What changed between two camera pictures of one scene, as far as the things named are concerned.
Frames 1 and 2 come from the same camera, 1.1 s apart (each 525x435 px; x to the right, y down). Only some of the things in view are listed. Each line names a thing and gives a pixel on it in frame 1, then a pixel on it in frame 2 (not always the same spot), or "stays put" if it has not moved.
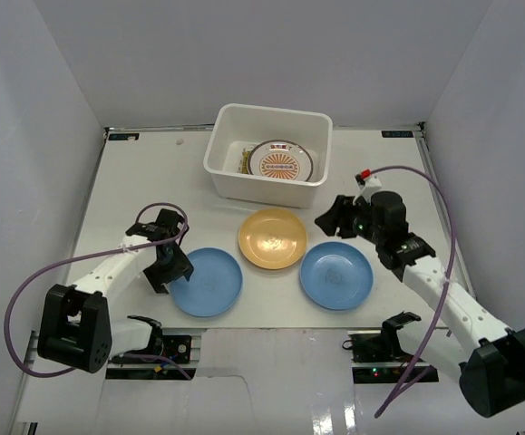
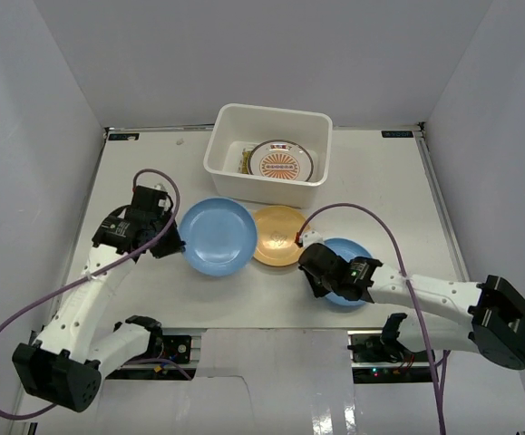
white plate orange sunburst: x=281 y=159 stays put
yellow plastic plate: x=272 y=239 stays put
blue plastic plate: x=215 y=284 → x=219 y=234
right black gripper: x=341 y=212 → x=317 y=291
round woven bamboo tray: x=244 y=160 stays put
